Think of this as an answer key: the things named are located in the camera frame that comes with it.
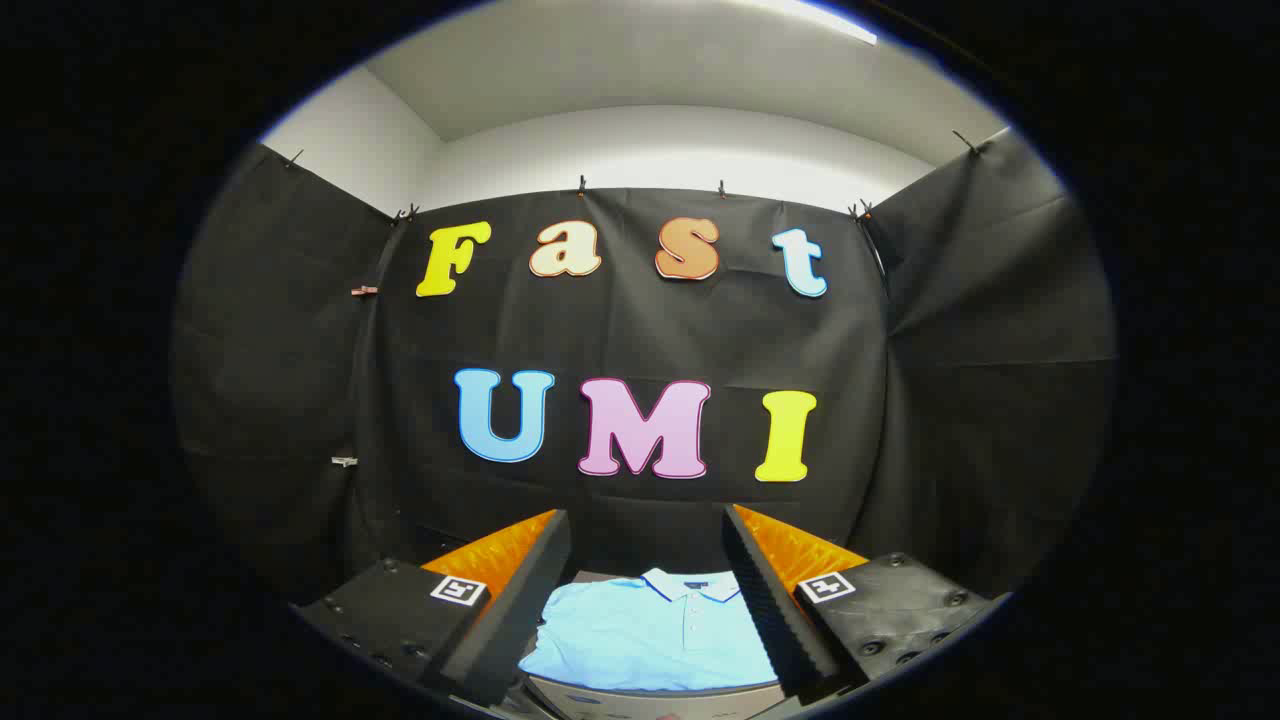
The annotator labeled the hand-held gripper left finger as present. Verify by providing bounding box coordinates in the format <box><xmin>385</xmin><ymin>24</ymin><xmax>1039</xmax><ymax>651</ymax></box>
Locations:
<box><xmin>290</xmin><ymin>508</ymin><xmax>573</xmax><ymax>707</ymax></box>

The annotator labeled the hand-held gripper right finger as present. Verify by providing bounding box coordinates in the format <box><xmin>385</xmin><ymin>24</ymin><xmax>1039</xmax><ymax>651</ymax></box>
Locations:
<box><xmin>722</xmin><ymin>503</ymin><xmax>1011</xmax><ymax>701</ymax></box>

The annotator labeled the light blue polo shirt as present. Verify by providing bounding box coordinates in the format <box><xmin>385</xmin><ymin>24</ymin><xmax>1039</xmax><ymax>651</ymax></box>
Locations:
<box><xmin>518</xmin><ymin>568</ymin><xmax>781</xmax><ymax>693</ymax></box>

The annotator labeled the grey flat-topped stand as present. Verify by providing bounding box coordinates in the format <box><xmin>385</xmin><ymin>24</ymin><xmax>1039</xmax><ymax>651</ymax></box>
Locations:
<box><xmin>525</xmin><ymin>570</ymin><xmax>791</xmax><ymax>720</ymax></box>

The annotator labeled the black backdrop cloth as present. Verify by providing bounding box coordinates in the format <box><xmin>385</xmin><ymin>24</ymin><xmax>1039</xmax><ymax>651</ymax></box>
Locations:
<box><xmin>170</xmin><ymin>130</ymin><xmax>1116</xmax><ymax>601</ymax></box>

